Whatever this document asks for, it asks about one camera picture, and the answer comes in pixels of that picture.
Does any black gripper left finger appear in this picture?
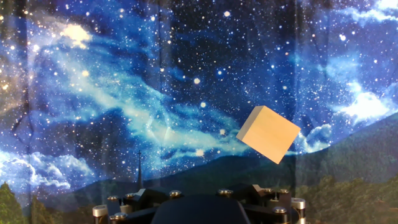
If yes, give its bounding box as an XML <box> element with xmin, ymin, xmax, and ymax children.
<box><xmin>92</xmin><ymin>186</ymin><xmax>184</xmax><ymax>224</ymax></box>

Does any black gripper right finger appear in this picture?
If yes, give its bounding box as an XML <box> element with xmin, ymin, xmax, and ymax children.
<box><xmin>216</xmin><ymin>184</ymin><xmax>307</xmax><ymax>224</ymax></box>

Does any light wooden cube block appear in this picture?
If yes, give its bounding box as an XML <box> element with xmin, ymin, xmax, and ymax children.
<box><xmin>236</xmin><ymin>105</ymin><xmax>302</xmax><ymax>165</ymax></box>

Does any galaxy print cloth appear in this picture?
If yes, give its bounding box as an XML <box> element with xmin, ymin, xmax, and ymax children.
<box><xmin>0</xmin><ymin>0</ymin><xmax>398</xmax><ymax>224</ymax></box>

